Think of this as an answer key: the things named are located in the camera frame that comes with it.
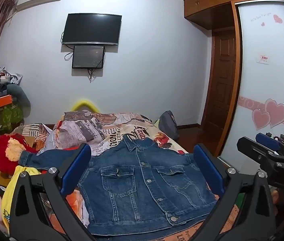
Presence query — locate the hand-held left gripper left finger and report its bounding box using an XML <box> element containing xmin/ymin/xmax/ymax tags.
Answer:
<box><xmin>9</xmin><ymin>144</ymin><xmax>100</xmax><ymax>241</ymax></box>

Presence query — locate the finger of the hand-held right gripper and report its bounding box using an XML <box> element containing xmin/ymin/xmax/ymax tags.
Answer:
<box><xmin>237</xmin><ymin>137</ymin><xmax>283</xmax><ymax>166</ymax></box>
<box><xmin>255</xmin><ymin>133</ymin><xmax>283</xmax><ymax>152</ymax></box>

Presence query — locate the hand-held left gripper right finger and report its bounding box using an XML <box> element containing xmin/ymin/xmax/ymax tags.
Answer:
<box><xmin>193</xmin><ymin>144</ymin><xmax>276</xmax><ymax>241</ymax></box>

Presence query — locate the blue denim jacket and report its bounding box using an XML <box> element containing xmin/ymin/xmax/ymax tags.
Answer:
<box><xmin>19</xmin><ymin>133</ymin><xmax>219</xmax><ymax>236</ymax></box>

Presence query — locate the person's right hand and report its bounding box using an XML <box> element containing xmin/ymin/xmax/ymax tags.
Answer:
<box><xmin>270</xmin><ymin>189</ymin><xmax>282</xmax><ymax>218</ymax></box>

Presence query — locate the white heart-print sliding door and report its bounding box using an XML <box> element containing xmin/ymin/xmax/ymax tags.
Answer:
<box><xmin>218</xmin><ymin>0</ymin><xmax>284</xmax><ymax>161</ymax></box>

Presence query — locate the striped printed pillow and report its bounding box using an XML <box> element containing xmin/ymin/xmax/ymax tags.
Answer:
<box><xmin>22</xmin><ymin>123</ymin><xmax>54</xmax><ymax>151</ymax></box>

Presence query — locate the grey backpack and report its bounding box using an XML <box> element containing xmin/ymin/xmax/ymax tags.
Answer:
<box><xmin>158</xmin><ymin>110</ymin><xmax>180</xmax><ymax>141</ymax></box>

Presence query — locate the yellow curved cushion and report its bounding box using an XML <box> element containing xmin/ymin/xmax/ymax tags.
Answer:
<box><xmin>71</xmin><ymin>99</ymin><xmax>103</xmax><ymax>112</ymax></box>

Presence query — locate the brown wooden door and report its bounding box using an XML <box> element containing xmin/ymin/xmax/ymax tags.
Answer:
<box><xmin>201</xmin><ymin>28</ymin><xmax>242</xmax><ymax>156</ymax></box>

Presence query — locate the red plush toy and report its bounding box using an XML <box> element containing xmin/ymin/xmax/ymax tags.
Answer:
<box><xmin>0</xmin><ymin>134</ymin><xmax>38</xmax><ymax>175</ymax></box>

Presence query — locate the yellow cloth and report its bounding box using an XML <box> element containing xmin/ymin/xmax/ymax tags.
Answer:
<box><xmin>1</xmin><ymin>166</ymin><xmax>42</xmax><ymax>234</ymax></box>

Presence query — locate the white and red door sticker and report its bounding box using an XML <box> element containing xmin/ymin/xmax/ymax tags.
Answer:
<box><xmin>256</xmin><ymin>54</ymin><xmax>270</xmax><ymax>65</ymax></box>

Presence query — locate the grey plush toy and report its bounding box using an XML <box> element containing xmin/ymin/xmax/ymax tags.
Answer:
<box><xmin>6</xmin><ymin>83</ymin><xmax>31</xmax><ymax>119</ymax></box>

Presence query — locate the orange box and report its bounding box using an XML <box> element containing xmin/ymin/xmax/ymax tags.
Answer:
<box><xmin>0</xmin><ymin>95</ymin><xmax>13</xmax><ymax>109</ymax></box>

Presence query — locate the pile of papers and clutter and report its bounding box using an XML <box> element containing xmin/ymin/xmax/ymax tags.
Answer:
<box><xmin>0</xmin><ymin>66</ymin><xmax>23</xmax><ymax>99</ymax></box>

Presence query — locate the wooden overhead cabinet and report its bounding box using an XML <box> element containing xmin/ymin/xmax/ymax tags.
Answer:
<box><xmin>183</xmin><ymin>0</ymin><xmax>284</xmax><ymax>31</ymax></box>

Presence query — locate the small black wall monitor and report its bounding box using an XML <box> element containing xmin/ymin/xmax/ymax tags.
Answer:
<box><xmin>72</xmin><ymin>45</ymin><xmax>106</xmax><ymax>69</ymax></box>

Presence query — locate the black television cable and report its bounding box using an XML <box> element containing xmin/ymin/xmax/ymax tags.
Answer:
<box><xmin>61</xmin><ymin>31</ymin><xmax>75</xmax><ymax>61</ymax></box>

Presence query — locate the large black wall television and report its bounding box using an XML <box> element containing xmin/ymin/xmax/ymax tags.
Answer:
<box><xmin>62</xmin><ymin>13</ymin><xmax>122</xmax><ymax>46</ymax></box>

